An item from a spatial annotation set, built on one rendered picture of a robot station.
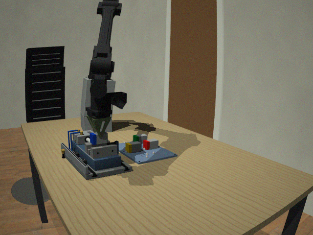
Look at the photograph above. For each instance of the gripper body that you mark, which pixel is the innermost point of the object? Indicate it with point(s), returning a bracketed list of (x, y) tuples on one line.
[(96, 108)]

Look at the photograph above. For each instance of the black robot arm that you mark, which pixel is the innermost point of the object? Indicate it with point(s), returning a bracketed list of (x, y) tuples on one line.
[(101, 66)]

